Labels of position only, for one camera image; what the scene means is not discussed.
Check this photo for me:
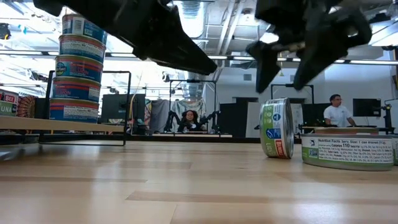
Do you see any black camera stand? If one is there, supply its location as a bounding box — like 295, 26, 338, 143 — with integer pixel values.
381, 98, 398, 135

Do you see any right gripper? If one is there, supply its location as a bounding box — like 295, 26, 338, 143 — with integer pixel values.
245, 0, 373, 94

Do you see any large black monitor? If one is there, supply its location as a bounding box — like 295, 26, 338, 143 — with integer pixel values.
101, 93, 146, 124

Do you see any grey draped cloth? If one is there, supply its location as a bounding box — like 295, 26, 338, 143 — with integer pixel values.
148, 98, 208, 133

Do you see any small black monitor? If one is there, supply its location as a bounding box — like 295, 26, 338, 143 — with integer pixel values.
353, 98, 382, 118

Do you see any black background station frame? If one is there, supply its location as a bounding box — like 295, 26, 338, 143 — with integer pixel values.
169, 79, 218, 134

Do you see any wooden shelf board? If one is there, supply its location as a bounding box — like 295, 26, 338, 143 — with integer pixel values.
0, 115, 126, 133

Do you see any orange patterned cloth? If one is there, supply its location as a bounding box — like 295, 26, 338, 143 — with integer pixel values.
17, 95, 37, 118

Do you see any seated person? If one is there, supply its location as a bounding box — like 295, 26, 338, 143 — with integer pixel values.
177, 109, 203, 133

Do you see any ceiling light strip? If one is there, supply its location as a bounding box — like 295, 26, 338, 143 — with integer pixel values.
105, 51, 398, 66

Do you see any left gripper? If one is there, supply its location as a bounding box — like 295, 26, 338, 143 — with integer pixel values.
62, 0, 218, 75

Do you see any silver ventilation duct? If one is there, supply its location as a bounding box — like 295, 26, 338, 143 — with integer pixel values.
174, 0, 208, 98

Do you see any black aluminium table frame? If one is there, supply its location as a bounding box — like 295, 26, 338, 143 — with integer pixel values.
0, 132, 302, 144

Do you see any black metal shelf frame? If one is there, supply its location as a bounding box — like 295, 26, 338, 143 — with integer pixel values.
39, 70, 132, 147

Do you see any black partition panel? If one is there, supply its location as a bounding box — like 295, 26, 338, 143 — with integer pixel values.
219, 96, 262, 138

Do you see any black ceiling-hung device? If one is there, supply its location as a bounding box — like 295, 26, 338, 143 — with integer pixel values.
0, 23, 12, 40

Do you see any person in white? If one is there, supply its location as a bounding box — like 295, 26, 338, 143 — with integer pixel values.
323, 93, 357, 128

